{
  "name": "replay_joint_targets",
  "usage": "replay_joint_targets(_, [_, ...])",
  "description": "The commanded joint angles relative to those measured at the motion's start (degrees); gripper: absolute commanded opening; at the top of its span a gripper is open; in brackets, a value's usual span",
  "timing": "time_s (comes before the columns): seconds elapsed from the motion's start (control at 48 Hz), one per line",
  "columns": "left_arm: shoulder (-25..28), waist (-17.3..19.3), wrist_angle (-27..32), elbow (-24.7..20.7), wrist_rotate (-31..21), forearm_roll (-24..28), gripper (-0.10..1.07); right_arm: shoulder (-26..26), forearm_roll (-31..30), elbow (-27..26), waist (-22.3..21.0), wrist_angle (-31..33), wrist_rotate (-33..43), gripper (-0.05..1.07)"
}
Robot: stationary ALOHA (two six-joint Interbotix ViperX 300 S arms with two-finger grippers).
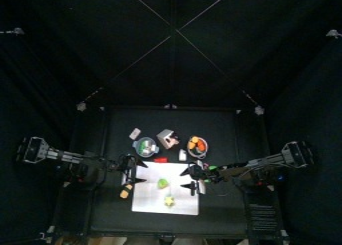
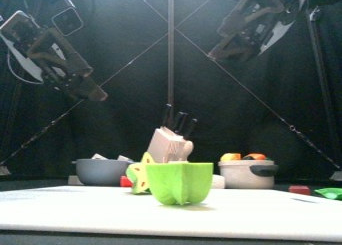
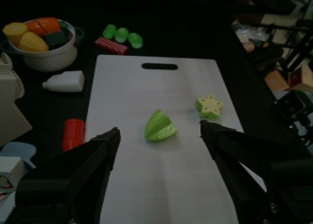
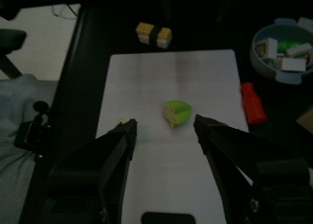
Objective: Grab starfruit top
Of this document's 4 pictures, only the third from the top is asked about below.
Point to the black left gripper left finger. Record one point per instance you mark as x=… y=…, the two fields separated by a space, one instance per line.
x=84 y=169

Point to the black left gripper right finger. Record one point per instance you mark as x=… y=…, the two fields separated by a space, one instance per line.
x=250 y=160

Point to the green starfruit slice piece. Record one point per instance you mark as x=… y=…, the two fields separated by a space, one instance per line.
x=211 y=106

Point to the green starfruit tip piece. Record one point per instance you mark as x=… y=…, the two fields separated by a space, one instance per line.
x=160 y=127

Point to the red toy cylinder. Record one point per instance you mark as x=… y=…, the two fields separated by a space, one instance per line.
x=74 y=133

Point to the light blue toy scoop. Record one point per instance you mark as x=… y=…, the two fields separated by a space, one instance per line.
x=18 y=151

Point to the white printed toy box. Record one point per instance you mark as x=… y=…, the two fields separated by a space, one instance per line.
x=10 y=172

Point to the black equipment box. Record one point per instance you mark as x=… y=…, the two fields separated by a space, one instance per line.
x=295 y=104

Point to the white cutting board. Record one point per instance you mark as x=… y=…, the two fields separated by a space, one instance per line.
x=164 y=136

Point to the white toy carton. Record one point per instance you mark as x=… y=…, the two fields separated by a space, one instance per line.
x=10 y=108

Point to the cardboard box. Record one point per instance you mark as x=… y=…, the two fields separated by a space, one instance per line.
x=278 y=80

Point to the white toy pot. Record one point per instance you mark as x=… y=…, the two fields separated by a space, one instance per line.
x=52 y=55

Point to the red striped toy bacon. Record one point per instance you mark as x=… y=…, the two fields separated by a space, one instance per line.
x=110 y=45

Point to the dark green toy block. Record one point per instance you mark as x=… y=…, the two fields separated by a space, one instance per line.
x=56 y=39

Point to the yellow toy corn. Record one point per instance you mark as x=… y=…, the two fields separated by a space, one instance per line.
x=33 y=42

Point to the green toy pea pod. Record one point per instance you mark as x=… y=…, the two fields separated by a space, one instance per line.
x=123 y=35

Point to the orange toy carrot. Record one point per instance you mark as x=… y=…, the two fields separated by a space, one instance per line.
x=45 y=26

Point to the yellow toy cylinder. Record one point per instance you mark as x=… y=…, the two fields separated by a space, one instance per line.
x=14 y=31

